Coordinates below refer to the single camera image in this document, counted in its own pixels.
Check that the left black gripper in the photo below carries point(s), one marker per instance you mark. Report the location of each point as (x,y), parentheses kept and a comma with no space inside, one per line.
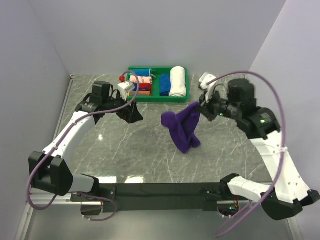
(131,114)

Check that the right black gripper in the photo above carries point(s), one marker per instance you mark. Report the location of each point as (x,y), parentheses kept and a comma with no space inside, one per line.
(205,106)

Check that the purple towel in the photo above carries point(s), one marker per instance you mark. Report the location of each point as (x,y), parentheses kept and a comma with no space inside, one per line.
(182,127)

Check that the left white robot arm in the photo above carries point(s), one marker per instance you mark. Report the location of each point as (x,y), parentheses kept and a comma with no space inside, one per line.
(49,170)

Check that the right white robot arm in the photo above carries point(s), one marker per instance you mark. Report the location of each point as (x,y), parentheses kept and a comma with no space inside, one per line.
(290,194)

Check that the orange grey rolled towel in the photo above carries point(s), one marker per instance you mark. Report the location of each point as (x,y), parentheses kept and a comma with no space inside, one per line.
(139,93)

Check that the red blue rolled towel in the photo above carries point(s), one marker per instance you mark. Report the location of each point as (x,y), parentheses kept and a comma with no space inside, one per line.
(143,87)

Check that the green plastic tray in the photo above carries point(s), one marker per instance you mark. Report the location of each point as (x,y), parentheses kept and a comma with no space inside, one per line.
(155,92)

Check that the pink rolled towel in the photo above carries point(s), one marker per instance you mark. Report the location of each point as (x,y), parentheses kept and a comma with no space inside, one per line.
(141,79)

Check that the teal blue rolled towel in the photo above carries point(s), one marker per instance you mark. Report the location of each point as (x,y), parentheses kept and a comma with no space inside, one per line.
(143,72)

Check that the white rolled towel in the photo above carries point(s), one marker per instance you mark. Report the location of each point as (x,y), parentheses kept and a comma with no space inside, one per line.
(178,82)

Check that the black base bar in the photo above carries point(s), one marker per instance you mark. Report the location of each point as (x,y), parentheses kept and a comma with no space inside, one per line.
(166,196)

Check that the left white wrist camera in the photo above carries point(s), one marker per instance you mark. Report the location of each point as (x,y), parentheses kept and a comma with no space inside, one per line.
(125,88)

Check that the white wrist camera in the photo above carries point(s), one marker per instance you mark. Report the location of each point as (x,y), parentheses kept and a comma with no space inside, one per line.
(204,80)
(125,88)

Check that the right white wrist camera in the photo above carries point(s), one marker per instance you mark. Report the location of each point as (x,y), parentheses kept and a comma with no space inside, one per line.
(204,80)

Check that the left aluminium side rail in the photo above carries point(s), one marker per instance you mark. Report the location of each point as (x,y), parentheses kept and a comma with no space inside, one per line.
(65,102)

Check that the aluminium front rail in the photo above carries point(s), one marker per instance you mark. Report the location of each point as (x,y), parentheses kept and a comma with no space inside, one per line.
(41,198)

